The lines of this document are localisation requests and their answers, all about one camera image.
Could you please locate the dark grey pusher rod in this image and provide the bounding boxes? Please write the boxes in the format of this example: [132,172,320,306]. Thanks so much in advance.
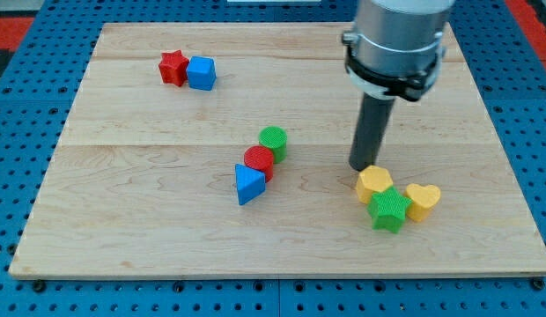
[349,93,395,172]

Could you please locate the red star block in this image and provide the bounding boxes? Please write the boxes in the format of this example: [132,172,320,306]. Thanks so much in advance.
[159,50,189,86]

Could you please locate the green star block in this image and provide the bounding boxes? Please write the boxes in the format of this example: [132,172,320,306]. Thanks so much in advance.
[367,186,412,233]

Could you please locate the green cylinder block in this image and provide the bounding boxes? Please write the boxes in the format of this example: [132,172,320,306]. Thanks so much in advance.
[258,126,288,164]

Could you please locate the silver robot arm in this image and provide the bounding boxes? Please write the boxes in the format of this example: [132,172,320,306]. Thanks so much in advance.
[342,0,454,101]

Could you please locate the red cylinder block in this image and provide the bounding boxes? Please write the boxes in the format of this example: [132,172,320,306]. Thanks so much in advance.
[243,145,275,182]

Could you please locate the yellow hexagon block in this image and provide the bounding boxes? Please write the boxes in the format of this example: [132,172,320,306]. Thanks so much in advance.
[355,166,394,204]

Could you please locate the yellow heart block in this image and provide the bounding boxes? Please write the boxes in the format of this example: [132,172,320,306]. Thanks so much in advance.
[404,183,441,222]

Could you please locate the blue cube block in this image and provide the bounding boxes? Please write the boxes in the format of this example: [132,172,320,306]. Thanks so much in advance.
[187,56,217,91]

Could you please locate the wooden board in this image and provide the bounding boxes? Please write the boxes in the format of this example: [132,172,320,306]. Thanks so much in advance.
[10,23,546,280]

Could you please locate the blue triangle block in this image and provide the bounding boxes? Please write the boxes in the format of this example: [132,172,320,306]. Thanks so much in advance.
[234,164,266,205]

